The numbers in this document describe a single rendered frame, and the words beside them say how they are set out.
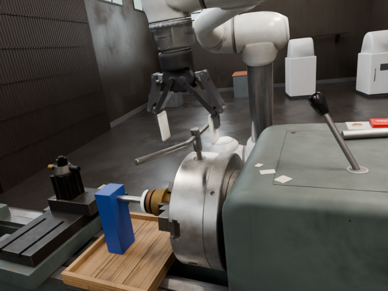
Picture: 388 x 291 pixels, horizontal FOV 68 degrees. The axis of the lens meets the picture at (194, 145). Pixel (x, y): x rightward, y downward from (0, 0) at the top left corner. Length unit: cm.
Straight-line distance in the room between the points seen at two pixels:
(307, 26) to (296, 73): 264
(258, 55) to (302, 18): 920
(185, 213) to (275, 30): 71
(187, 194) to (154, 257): 37
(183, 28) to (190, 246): 48
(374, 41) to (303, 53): 151
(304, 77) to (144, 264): 738
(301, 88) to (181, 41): 750
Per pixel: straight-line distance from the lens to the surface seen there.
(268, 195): 53
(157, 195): 87
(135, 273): 98
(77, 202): 117
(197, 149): 74
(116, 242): 104
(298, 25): 1028
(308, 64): 803
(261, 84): 119
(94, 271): 104
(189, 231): 70
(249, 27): 110
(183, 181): 71
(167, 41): 61
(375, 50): 792
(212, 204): 67
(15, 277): 112
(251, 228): 56
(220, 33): 106
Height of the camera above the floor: 151
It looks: 18 degrees down
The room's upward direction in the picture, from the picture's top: 7 degrees counter-clockwise
